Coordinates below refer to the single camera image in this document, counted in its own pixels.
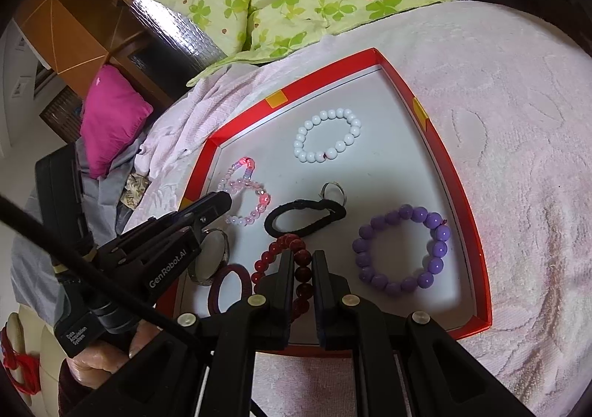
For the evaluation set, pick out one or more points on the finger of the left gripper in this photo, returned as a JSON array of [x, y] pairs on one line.
[[197, 216]]

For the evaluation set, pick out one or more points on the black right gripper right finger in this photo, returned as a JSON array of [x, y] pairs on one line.
[[340, 316]]

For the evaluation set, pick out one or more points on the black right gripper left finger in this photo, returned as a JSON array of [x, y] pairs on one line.
[[263, 321]]

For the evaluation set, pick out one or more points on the silver bangle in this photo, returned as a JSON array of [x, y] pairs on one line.
[[213, 256]]

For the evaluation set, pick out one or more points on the person's left hand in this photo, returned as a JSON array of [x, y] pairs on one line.
[[98, 362]]

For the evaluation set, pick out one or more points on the grey blanket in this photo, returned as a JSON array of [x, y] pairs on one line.
[[79, 210]]

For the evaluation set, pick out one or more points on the red fabric item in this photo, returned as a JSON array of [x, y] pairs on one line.
[[28, 365]]

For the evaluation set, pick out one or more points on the magenta pillow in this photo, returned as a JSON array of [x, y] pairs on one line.
[[113, 115]]

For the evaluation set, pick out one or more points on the red box lid tray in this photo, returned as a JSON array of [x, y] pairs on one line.
[[397, 159]]

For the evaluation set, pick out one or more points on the silver foil mat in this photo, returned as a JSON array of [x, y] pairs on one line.
[[184, 38]]

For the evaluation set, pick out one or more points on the orange wooden cabinet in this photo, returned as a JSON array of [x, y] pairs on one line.
[[77, 37]]

